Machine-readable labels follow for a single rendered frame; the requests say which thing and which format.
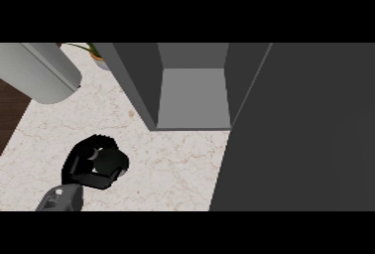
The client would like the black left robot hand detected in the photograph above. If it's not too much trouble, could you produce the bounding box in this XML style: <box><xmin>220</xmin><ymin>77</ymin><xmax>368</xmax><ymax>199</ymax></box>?
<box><xmin>61</xmin><ymin>133</ymin><xmax>129</xmax><ymax>191</ymax></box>

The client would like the dark wine bottle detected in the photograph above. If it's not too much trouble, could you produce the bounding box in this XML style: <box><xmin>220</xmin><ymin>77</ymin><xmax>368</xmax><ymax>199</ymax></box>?
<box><xmin>93</xmin><ymin>148</ymin><xmax>130</xmax><ymax>177</ymax></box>

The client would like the grey open cabinet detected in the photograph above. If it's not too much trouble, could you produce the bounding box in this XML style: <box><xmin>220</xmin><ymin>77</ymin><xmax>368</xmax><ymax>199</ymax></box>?
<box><xmin>93</xmin><ymin>43</ymin><xmax>273</xmax><ymax>132</ymax></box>

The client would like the dark grey cabinet door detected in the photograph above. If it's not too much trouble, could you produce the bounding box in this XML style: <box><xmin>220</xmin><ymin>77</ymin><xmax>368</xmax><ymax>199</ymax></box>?
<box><xmin>208</xmin><ymin>43</ymin><xmax>375</xmax><ymax>211</ymax></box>

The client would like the pale grey rounded appliance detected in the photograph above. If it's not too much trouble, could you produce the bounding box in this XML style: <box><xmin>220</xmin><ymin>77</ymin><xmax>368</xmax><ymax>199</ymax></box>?
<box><xmin>0</xmin><ymin>43</ymin><xmax>84</xmax><ymax>105</ymax></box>

